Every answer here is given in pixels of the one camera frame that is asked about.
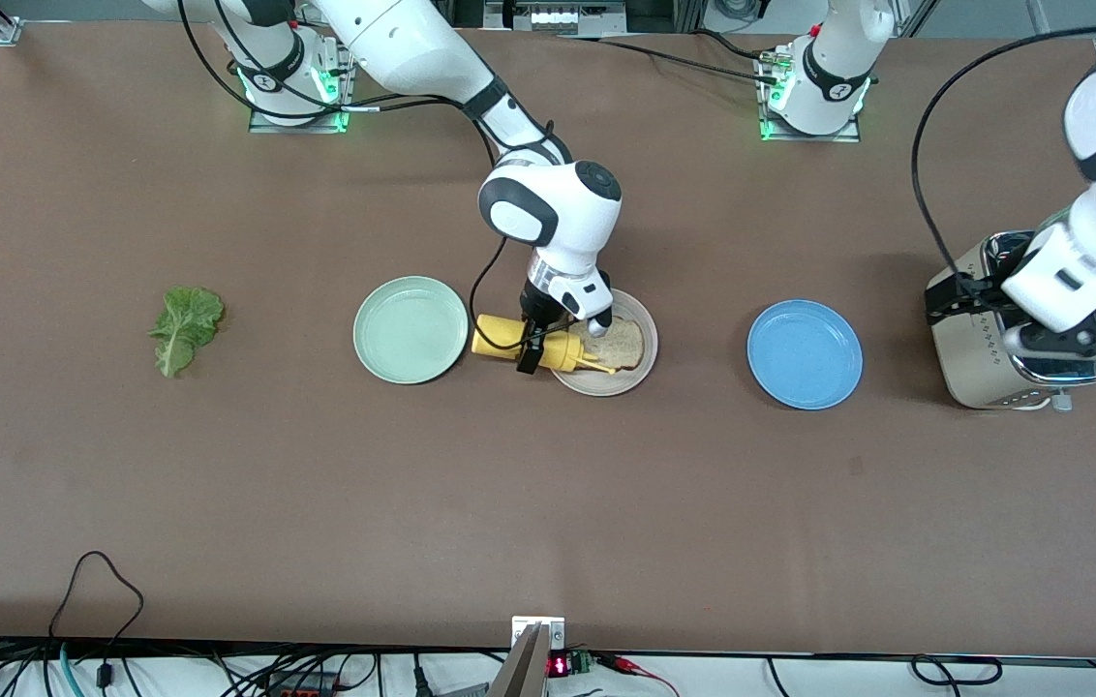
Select yellow squeeze mustard bottle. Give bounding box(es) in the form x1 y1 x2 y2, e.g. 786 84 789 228
471 312 619 377

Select toasted bread slice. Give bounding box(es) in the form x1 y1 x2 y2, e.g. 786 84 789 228
579 318 647 375

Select green lettuce leaf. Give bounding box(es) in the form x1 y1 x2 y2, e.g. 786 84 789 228
149 287 226 379

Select beige plate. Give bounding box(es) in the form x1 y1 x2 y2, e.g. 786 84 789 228
541 286 659 398

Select light green plate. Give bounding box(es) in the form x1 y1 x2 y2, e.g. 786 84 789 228
352 276 470 386

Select blue plate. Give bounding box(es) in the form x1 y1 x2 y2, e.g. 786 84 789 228
746 299 865 411

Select beige chrome toaster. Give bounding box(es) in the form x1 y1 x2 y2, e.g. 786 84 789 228
926 229 1096 412

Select grey vented device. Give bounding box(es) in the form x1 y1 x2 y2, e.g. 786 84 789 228
483 0 628 36

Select red and black clip leads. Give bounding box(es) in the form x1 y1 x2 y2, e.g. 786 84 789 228
596 652 680 697

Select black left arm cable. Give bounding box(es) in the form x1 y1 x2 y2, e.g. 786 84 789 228
913 24 1096 291

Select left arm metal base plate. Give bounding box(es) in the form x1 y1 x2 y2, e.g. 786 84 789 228
758 48 862 144

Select small white metal bracket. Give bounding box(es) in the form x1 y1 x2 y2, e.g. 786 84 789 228
511 616 566 652

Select thick black table cable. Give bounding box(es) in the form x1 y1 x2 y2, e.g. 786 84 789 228
558 35 786 83

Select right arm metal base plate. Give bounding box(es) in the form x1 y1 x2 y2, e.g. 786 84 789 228
248 27 355 135

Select grey angled mount post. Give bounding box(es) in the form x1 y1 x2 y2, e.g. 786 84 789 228
488 624 549 697

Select black coiled cable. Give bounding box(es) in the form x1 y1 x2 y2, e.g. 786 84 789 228
911 654 1004 686

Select thin black looped cable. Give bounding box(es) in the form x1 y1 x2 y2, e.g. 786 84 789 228
49 551 145 697

